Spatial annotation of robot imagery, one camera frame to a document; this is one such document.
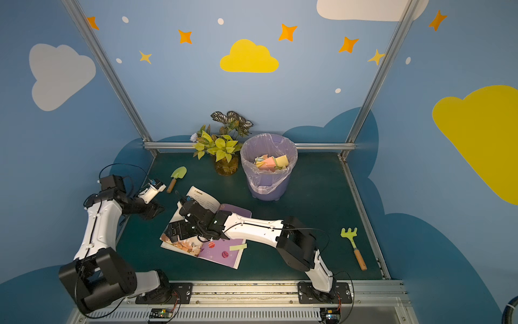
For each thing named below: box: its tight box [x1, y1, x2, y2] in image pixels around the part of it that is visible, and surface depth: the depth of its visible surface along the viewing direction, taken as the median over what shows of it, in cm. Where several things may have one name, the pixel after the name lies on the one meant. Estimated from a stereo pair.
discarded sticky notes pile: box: [254, 153, 290, 173], surface depth 100 cm
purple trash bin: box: [240, 132, 299, 202], surface depth 93 cm
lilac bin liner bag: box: [240, 132, 299, 195], surface depth 88 cm
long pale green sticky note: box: [229, 243, 248, 252], surface depth 86 cm
